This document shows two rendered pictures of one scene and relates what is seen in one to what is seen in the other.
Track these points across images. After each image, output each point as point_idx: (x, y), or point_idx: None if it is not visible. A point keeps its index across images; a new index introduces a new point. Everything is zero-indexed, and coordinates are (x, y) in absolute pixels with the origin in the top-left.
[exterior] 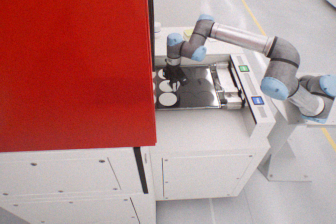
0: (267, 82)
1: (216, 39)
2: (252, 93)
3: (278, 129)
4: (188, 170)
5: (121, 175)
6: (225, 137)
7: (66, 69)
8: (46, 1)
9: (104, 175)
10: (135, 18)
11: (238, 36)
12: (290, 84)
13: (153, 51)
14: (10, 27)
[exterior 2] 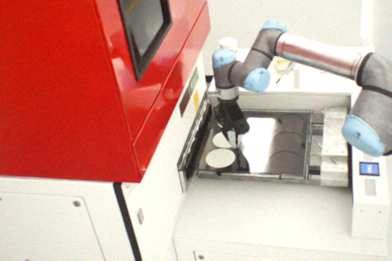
0: (346, 122)
1: None
2: (365, 157)
3: None
4: None
5: (105, 237)
6: (305, 230)
7: (31, 63)
8: None
9: (82, 235)
10: (86, 13)
11: (313, 53)
12: (384, 128)
13: (131, 54)
14: None
